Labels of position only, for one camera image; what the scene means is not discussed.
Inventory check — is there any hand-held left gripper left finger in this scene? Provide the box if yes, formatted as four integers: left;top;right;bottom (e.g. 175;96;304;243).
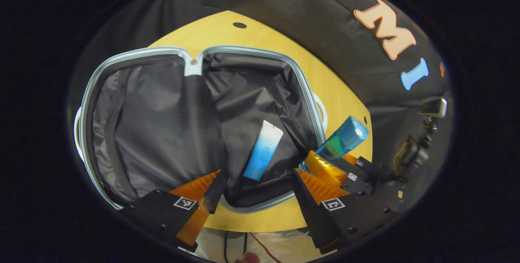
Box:
118;170;223;252

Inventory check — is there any blue green gradient bottle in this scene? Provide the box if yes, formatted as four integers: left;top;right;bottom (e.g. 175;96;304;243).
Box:
299;116;369;171

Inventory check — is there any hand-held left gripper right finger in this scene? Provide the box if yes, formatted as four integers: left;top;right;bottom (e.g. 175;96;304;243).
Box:
292;168;401;254

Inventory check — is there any person's white clothing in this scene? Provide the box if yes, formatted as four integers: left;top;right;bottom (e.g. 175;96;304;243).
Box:
179;226;325;263

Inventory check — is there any blue white cream tube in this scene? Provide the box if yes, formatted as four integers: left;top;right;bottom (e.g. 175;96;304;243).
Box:
243;120;284;181

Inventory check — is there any red cable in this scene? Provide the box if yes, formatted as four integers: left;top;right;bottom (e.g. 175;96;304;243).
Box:
249;233;282;263

